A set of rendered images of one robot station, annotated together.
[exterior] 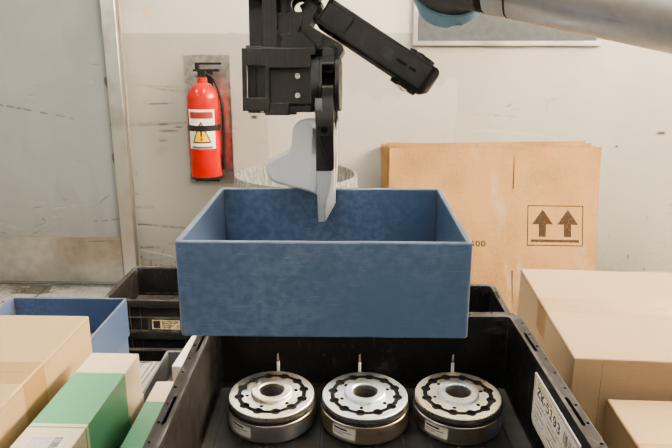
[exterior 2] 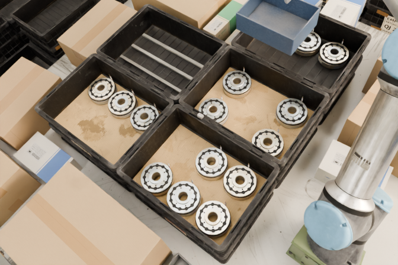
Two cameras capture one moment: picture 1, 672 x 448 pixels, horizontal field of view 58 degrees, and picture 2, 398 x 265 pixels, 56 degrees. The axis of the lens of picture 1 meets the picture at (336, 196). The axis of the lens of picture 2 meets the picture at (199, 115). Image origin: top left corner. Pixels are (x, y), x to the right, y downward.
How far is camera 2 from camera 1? 0.84 m
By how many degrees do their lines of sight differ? 57
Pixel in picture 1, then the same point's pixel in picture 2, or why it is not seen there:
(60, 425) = (223, 18)
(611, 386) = not seen: hidden behind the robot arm
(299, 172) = not seen: outside the picture
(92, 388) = (234, 7)
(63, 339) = not seen: outside the picture
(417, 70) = not seen: outside the picture
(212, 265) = (242, 20)
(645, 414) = not seen: hidden behind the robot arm
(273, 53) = not seen: outside the picture
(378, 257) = (273, 34)
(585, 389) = (378, 68)
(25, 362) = not seen: outside the picture
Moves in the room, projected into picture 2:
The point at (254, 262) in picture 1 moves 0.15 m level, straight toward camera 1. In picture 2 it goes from (250, 23) to (227, 58)
